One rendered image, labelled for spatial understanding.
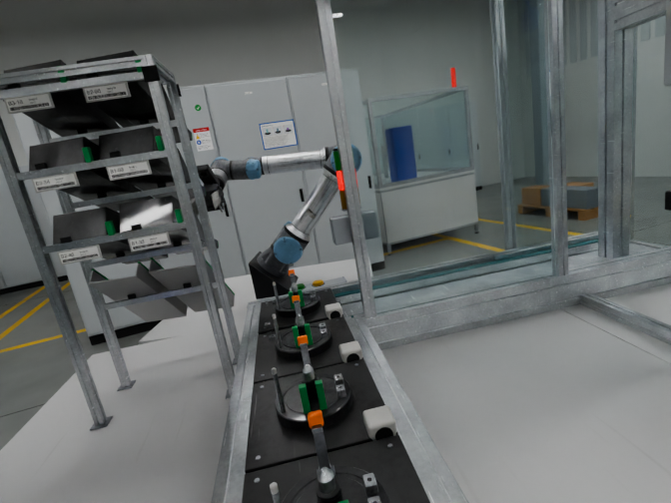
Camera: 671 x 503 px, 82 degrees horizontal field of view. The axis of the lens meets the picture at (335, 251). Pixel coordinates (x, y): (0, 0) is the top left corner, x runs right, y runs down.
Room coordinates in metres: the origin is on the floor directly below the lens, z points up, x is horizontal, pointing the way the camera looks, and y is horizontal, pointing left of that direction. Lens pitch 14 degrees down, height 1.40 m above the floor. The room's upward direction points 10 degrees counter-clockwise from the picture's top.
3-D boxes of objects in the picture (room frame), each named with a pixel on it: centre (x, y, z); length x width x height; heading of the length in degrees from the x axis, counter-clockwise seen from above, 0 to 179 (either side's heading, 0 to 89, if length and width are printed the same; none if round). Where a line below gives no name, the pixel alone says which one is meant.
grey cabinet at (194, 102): (4.11, 1.49, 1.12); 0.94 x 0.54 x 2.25; 106
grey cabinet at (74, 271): (3.90, 2.19, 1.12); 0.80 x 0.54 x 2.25; 106
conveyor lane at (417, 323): (1.13, -0.16, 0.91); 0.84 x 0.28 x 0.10; 97
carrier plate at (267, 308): (1.12, 0.14, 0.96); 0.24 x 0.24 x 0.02; 7
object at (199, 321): (1.66, 0.30, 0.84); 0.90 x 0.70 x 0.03; 86
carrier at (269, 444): (0.63, 0.08, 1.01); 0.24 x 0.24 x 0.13; 7
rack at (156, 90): (0.96, 0.49, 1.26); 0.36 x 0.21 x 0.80; 97
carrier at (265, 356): (0.87, 0.11, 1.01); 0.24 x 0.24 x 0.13; 7
